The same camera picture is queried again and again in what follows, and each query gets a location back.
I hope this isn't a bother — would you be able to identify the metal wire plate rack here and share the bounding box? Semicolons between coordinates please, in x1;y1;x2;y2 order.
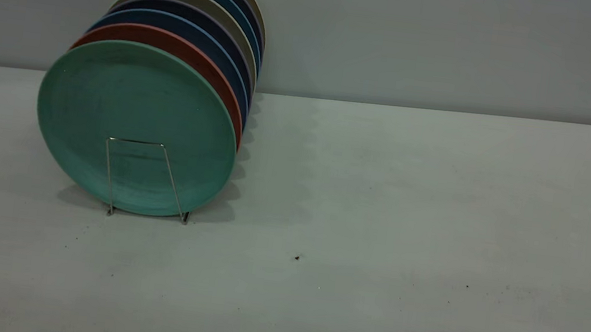
97;135;200;227

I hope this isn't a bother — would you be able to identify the green round plate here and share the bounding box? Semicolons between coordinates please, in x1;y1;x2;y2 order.
25;31;249;227

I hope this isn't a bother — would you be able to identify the blue-rimmed navy plate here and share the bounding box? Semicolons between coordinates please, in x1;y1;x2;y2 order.
77;2;261;132

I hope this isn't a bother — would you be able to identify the pink round plate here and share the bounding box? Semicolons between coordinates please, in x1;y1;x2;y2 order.
59;16;256;152

